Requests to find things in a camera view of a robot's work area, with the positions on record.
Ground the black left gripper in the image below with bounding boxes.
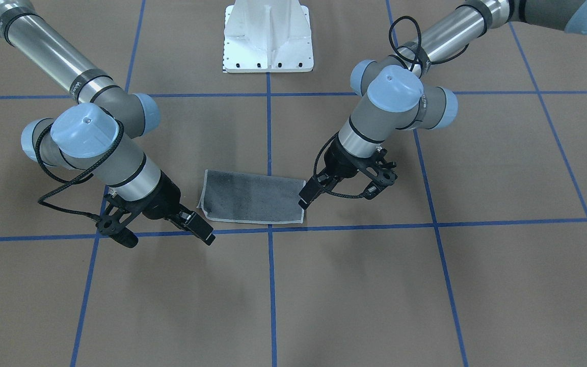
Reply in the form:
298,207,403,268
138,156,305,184
299,138,375,211

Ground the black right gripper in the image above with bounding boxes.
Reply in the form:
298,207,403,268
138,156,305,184
142,173,215,246

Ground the pink and grey towel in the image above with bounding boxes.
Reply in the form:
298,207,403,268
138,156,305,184
197,170,306,224

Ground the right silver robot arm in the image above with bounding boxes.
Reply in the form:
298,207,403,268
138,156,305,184
0,1,215,248

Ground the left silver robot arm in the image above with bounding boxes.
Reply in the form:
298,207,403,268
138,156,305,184
299,1,587,209

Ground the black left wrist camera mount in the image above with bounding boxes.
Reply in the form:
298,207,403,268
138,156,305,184
356,148,398,200

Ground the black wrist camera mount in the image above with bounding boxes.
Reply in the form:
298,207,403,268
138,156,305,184
94,193,149,248
356,148,398,200

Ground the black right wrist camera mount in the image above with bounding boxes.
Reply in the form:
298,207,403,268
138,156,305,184
94,193,149,248

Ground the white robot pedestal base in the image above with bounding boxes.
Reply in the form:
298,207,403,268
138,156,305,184
222,1,314,73

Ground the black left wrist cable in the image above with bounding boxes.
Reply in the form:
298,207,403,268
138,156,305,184
314,15,472,200

